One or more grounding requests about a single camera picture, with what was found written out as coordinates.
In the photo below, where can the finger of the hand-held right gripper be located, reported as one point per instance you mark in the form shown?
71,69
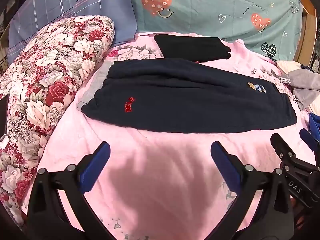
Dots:
281,145
308,140

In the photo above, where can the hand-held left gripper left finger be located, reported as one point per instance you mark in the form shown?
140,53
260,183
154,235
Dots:
96,165

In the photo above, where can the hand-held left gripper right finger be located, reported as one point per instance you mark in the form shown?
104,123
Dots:
225,162

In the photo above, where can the navy embroidered pants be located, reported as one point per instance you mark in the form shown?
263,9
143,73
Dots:
175,97

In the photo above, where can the blue cloth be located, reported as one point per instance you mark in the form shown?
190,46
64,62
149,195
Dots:
315,122

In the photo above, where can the grey cloth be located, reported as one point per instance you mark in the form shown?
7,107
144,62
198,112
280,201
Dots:
305,85

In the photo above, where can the pink floral bedsheet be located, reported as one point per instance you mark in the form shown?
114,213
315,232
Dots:
162,167

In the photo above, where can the cream cloth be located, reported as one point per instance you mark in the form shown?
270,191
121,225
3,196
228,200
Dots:
287,66

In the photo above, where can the red floral quilt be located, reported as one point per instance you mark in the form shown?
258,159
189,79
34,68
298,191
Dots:
50,80

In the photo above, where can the black folded garment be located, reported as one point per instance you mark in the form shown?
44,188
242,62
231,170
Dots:
190,46

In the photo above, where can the green heart print pillow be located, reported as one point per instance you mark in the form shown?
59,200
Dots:
212,5

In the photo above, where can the blue plaid pillow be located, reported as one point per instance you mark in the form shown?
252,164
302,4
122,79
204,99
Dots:
62,0

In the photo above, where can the wooden bed frame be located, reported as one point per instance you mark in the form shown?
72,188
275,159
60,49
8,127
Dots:
308,30

